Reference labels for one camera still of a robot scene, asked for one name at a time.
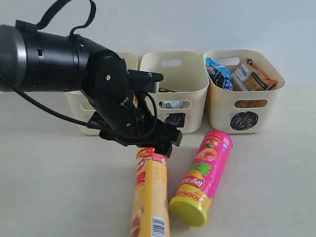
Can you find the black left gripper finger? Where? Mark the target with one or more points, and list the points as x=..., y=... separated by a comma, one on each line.
x=164, y=149
x=144, y=81

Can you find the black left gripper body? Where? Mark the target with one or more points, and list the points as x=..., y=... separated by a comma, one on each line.
x=152, y=131

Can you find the purple small box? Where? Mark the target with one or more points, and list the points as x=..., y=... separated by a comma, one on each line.
x=164, y=90

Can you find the white blue milk carton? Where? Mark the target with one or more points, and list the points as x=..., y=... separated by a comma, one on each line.
x=171, y=104

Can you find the pink chips can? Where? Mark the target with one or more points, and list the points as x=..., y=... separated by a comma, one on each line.
x=195, y=194

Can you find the yellow chips can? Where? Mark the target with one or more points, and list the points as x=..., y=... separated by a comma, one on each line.
x=150, y=217

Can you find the blue snack bag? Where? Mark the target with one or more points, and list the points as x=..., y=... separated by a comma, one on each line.
x=219, y=74

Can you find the orange snack bag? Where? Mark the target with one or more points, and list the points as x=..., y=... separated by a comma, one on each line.
x=247, y=78

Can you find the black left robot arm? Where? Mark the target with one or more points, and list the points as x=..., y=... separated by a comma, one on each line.
x=33, y=61

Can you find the cream bin square mark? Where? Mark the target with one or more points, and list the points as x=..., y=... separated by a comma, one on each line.
x=185, y=73

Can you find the cream bin triangle mark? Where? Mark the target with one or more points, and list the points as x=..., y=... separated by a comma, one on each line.
x=74, y=98

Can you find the cream bin circle mark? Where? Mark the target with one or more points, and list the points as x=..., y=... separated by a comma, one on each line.
x=238, y=112

